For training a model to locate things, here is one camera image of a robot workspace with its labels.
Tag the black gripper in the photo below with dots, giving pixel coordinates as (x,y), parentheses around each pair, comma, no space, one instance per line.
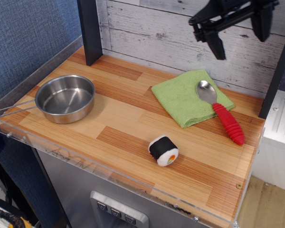
(219,15)

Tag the white metal side unit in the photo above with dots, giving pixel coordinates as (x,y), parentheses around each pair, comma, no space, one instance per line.
(269,163)

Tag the dark frame post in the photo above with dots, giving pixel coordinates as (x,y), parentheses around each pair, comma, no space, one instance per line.
(89,23)
(274,85)

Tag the green folded cloth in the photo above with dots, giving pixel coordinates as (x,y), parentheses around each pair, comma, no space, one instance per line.
(179,98)

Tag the red handled metal spoon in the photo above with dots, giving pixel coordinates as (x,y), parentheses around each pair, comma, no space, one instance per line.
(207,93)

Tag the yellow black bag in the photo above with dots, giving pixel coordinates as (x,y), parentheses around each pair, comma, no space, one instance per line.
(14,221)

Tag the silver button control panel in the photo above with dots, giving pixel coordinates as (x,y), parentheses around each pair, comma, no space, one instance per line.
(103,203)

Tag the clear acrylic table guard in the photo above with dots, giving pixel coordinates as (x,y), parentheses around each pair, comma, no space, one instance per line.
(207,181)

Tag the dark right frame post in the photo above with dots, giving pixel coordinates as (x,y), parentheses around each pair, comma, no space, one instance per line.
(274,85)

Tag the plush sushi roll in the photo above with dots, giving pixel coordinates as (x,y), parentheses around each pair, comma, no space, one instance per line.
(163,150)

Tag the dark left frame post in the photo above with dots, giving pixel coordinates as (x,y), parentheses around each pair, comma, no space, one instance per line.
(89,23)

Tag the stainless steel pot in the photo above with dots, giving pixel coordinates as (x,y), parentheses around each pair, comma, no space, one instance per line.
(62,100)

